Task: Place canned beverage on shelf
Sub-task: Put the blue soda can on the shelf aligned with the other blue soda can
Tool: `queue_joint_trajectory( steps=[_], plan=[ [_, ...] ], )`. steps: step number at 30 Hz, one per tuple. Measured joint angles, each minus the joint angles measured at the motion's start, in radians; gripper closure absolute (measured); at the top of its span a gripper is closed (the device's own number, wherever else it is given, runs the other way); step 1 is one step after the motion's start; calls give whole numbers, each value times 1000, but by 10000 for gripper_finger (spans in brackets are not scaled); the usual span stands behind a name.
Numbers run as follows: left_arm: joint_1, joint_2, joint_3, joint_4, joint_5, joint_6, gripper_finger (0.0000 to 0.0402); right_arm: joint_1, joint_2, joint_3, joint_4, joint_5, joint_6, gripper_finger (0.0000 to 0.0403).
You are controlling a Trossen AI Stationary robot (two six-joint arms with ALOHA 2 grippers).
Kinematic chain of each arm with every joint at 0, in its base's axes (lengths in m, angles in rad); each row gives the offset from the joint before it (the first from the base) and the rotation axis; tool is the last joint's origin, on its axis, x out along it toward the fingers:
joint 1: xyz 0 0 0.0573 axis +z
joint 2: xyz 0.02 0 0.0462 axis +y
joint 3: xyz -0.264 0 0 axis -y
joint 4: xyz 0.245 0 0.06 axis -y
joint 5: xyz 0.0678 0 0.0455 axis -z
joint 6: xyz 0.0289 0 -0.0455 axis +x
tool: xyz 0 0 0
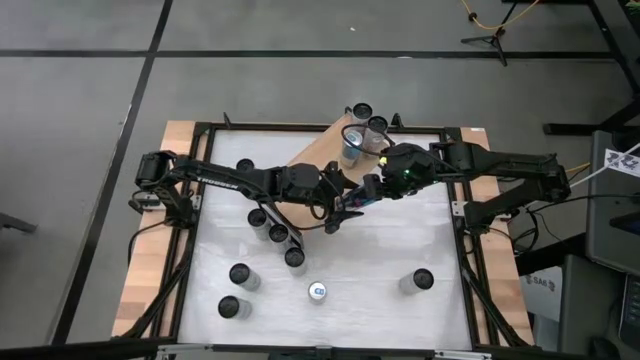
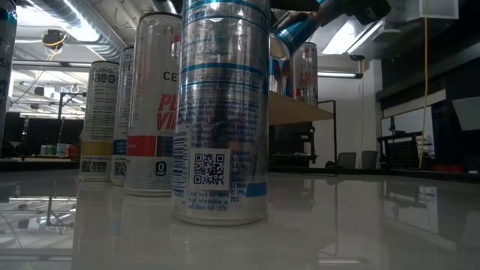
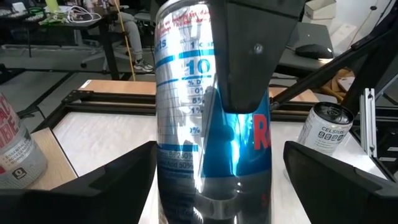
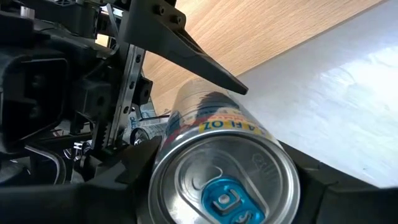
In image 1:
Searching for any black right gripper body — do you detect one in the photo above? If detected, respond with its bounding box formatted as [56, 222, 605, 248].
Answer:
[380, 143, 444, 199]

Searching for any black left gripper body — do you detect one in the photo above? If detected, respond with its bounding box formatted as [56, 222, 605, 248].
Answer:
[282, 162, 346, 221]

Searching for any blue silver Red Bull can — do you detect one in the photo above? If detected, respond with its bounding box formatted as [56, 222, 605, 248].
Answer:
[340, 128, 365, 170]
[344, 193, 375, 209]
[307, 280, 329, 305]

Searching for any Celsius can with red print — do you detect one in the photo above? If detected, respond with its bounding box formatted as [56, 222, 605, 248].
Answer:
[349, 102, 374, 126]
[364, 114, 390, 156]

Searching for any black tripod stand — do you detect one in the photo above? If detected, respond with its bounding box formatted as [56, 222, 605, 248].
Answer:
[459, 27, 509, 68]

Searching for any grey metal crossbar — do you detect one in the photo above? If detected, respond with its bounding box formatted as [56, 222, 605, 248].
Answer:
[157, 343, 494, 360]

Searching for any white printed cardboard box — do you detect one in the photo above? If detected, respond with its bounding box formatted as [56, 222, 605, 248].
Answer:
[519, 267, 564, 324]

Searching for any grey cabinet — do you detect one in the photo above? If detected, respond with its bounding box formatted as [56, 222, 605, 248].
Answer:
[585, 129, 640, 276]

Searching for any white printed tag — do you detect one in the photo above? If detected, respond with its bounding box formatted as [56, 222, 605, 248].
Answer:
[603, 148, 640, 179]

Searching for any grey bin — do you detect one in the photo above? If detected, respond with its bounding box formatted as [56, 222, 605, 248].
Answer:
[558, 253, 629, 360]

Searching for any dark keyboard device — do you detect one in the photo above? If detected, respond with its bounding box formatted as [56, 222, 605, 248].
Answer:
[618, 274, 640, 351]

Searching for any grey chair base leg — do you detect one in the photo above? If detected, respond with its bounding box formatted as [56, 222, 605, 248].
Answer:
[0, 212, 39, 235]

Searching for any wooden shelf black metal frame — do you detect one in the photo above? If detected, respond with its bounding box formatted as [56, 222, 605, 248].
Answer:
[251, 106, 401, 250]

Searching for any yellow cable with black plug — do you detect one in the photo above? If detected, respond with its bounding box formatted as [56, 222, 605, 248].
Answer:
[458, 0, 542, 31]

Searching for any black desk leg frame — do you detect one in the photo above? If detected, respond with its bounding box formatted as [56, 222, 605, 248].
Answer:
[543, 0, 640, 136]

